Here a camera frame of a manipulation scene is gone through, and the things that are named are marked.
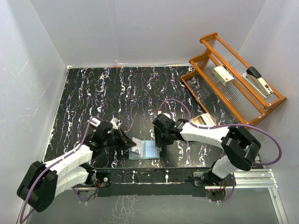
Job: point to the small white black stapler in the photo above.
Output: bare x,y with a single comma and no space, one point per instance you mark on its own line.
94,122

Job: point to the white black stapler on rack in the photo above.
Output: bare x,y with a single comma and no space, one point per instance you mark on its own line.
255,79

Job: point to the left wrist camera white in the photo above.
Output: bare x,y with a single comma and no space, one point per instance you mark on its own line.
115,122

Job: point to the orange wooden shelf rack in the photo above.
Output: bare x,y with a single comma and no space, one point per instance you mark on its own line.
237,102

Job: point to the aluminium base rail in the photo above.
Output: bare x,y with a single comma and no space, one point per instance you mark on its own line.
161,203

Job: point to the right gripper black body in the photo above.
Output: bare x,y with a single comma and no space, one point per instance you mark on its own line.
161,137

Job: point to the green card holder wallet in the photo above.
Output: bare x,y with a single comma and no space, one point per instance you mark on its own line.
151,151

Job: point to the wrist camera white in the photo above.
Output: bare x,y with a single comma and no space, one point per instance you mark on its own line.
164,113
115,122

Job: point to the stack of credit cards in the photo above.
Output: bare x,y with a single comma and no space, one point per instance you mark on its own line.
207,119

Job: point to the white staples box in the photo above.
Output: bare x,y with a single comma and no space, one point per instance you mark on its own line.
222,74

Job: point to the beige oval tray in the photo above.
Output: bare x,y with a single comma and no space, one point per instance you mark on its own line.
196,120

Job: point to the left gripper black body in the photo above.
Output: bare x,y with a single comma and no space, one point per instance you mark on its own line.
114,140

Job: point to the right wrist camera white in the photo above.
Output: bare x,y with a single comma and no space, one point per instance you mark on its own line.
164,113

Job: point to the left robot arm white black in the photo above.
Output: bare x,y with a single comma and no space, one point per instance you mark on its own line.
44,181

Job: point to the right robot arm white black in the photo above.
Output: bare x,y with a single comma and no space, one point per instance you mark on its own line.
240,146

